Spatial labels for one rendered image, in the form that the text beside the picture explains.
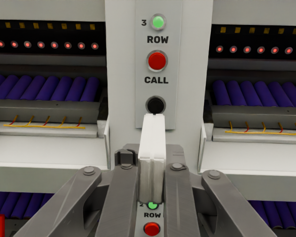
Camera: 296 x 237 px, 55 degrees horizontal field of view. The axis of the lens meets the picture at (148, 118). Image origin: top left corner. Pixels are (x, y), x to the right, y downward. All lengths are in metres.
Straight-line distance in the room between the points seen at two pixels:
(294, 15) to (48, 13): 0.22
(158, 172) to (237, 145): 0.21
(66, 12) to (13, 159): 0.17
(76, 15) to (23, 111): 0.16
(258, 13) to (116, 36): 0.13
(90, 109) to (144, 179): 0.22
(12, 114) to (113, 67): 0.17
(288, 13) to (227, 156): 0.16
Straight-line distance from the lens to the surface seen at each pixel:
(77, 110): 0.37
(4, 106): 0.40
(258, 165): 0.34
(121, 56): 0.27
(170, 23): 0.26
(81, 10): 0.29
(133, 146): 0.18
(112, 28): 0.27
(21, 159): 0.35
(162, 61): 0.26
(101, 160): 0.33
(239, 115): 0.37
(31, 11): 0.30
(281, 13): 0.30
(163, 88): 0.27
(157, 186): 0.16
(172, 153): 0.17
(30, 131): 0.38
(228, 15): 0.28
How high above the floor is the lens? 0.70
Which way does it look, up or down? 21 degrees down
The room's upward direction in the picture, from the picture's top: 1 degrees clockwise
